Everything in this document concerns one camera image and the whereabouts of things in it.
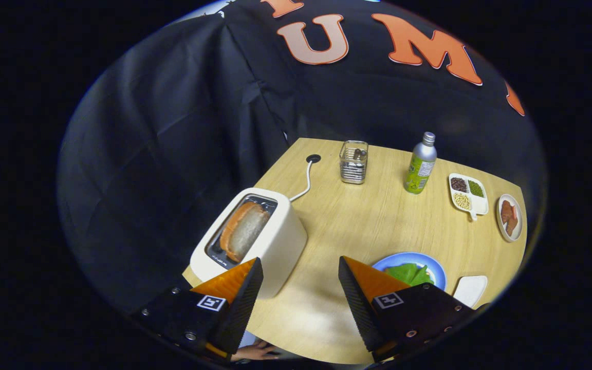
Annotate white toaster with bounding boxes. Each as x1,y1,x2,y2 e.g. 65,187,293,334
190,187,308,300

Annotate white divided dish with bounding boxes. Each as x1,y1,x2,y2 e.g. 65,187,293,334
448,173,489,221

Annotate toasted bread slice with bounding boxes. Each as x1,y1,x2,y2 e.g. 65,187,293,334
219,201,271,263

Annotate white oval plate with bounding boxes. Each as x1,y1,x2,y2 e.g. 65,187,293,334
496,193,524,243

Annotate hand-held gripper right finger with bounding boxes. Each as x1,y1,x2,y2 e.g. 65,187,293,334
338,256,476,363

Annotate white toaster cable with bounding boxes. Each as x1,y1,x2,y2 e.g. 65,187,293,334
289,160,313,202

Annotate white square plate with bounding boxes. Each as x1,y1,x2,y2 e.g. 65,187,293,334
453,275,488,309

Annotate green-labelled metal bottle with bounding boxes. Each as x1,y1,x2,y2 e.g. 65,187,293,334
404,132,437,195

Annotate wire mesh basket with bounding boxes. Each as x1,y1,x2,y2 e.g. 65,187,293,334
339,140,369,184

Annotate blue round plate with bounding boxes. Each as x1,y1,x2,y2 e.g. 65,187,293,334
372,251,447,291

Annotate green lettuce leaf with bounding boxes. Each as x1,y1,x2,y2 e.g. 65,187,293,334
383,263,435,287

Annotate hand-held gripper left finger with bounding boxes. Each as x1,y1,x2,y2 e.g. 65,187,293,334
132,257,264,363

